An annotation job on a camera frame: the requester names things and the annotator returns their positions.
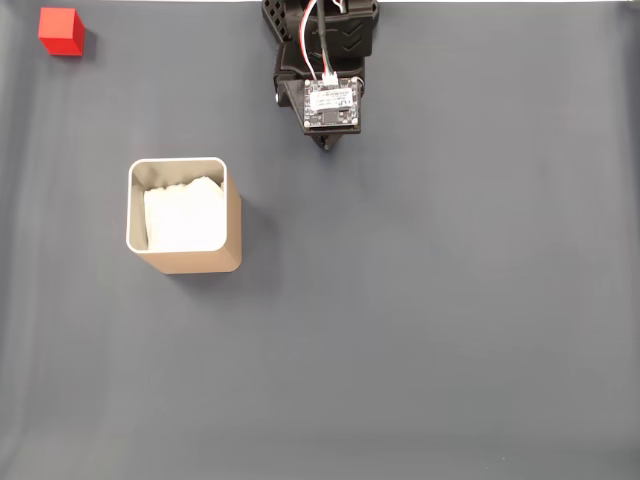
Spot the red cube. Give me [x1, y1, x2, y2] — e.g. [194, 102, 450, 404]
[38, 6, 86, 58]

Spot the beige metal square box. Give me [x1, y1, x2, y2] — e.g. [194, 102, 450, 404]
[125, 156, 244, 275]

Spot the white tissue paper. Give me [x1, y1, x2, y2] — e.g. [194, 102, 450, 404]
[143, 174, 225, 251]

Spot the dark blue table mat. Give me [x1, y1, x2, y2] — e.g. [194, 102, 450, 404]
[0, 1, 640, 480]

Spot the camera circuit board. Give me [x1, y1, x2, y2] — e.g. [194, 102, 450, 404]
[303, 74, 362, 136]

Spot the black camera cable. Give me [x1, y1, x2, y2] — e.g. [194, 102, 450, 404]
[313, 0, 339, 85]

